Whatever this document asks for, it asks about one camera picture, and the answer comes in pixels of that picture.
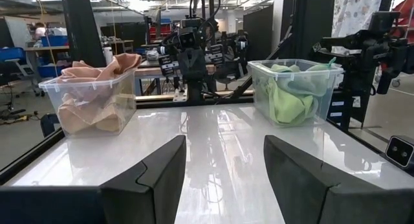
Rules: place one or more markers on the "peach orange towel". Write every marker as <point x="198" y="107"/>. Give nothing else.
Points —
<point x="77" y="115"/>

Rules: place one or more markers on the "red storage bins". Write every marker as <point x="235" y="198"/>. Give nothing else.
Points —
<point x="160" y="31"/>

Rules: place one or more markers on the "white bottle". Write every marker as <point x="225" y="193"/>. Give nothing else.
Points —
<point x="108" y="55"/>

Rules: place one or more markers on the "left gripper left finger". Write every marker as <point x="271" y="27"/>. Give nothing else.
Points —
<point x="155" y="191"/>

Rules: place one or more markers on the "blue storage bin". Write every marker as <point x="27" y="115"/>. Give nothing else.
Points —
<point x="48" y="71"/>
<point x="55" y="41"/>

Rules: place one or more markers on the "red object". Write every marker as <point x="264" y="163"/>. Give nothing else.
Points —
<point x="406" y="10"/>

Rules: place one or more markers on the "black table camera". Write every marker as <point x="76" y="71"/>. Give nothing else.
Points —
<point x="399" y="151"/>

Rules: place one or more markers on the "pale sage green towel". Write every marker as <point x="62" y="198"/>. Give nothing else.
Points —
<point x="284" y="68"/>
<point x="307" y="83"/>

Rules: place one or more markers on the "clear plastic bin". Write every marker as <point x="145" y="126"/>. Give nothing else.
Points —
<point x="51" y="97"/>
<point x="255" y="72"/>

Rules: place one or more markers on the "patterned curtain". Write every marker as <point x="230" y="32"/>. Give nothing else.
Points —
<point x="355" y="10"/>

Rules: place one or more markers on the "pink towel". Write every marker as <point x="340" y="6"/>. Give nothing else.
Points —
<point x="97" y="73"/>

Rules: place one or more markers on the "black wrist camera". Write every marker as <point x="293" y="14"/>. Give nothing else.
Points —
<point x="187" y="40"/>

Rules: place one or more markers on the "black background robot arm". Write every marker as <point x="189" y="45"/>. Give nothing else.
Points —
<point x="241" y="46"/>
<point x="372" y="46"/>

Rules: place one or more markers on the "person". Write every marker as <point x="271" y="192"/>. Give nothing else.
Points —
<point x="40" y="31"/>

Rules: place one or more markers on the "blue chair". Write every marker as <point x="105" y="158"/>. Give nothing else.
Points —
<point x="13" y="54"/>

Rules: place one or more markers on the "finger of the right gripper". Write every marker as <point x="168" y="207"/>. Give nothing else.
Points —
<point x="200" y="67"/>
<point x="186" y="67"/>

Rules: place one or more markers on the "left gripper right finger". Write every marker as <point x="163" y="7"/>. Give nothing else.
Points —
<point x="297" y="185"/>

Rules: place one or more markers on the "bright lime green towel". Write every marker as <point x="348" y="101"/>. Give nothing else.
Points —
<point x="288" y="107"/>

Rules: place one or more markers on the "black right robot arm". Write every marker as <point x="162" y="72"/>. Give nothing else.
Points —
<point x="197" y="91"/>

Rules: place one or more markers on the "black partition panel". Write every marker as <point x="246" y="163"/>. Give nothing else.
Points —
<point x="258" y="33"/>

